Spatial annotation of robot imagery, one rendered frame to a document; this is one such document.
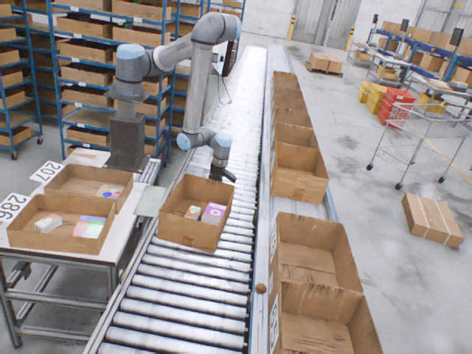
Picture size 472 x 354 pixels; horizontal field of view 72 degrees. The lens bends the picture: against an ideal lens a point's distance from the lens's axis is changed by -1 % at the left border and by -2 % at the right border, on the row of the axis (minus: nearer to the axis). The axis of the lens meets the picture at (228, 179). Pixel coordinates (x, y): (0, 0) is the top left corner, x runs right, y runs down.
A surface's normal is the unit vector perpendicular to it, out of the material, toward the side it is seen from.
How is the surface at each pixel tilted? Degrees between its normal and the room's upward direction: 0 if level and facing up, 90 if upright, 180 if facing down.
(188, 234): 91
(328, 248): 90
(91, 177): 88
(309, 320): 1
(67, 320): 0
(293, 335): 2
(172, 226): 91
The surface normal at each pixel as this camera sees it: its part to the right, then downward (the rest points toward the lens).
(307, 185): -0.11, 0.49
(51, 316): 0.15, -0.85
